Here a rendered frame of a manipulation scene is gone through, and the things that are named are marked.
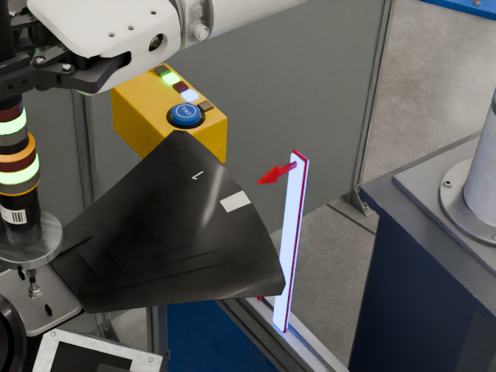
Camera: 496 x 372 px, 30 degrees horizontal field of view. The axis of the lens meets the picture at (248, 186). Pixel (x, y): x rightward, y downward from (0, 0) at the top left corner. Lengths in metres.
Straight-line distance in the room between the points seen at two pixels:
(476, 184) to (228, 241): 0.49
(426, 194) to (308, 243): 1.21
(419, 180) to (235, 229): 0.50
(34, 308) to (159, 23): 0.33
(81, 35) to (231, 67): 1.31
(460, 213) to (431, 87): 1.85
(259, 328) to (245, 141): 0.93
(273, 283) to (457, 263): 0.43
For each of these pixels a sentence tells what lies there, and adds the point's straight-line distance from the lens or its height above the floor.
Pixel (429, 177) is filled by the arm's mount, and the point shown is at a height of 0.94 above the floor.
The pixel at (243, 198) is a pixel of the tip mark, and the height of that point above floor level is 1.19.
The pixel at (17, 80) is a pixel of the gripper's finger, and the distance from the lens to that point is 0.74.
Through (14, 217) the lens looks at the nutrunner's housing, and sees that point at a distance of 0.85.
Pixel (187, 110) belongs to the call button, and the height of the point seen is 1.08.
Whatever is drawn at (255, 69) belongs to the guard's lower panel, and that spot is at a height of 0.66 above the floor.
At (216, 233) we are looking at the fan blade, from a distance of 1.00.
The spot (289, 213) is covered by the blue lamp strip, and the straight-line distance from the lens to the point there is 1.15.
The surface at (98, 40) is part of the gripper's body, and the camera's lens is 0.75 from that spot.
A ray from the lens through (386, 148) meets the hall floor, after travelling 2.95.
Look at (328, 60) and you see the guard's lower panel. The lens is 2.27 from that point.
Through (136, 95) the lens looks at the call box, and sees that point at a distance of 1.36.
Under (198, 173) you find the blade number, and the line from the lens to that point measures 1.04.
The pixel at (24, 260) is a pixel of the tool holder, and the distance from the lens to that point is 0.87.
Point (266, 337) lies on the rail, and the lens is 1.37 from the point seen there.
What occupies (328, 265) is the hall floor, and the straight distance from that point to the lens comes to 2.57.
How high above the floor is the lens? 1.92
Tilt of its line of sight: 44 degrees down
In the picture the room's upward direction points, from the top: 4 degrees clockwise
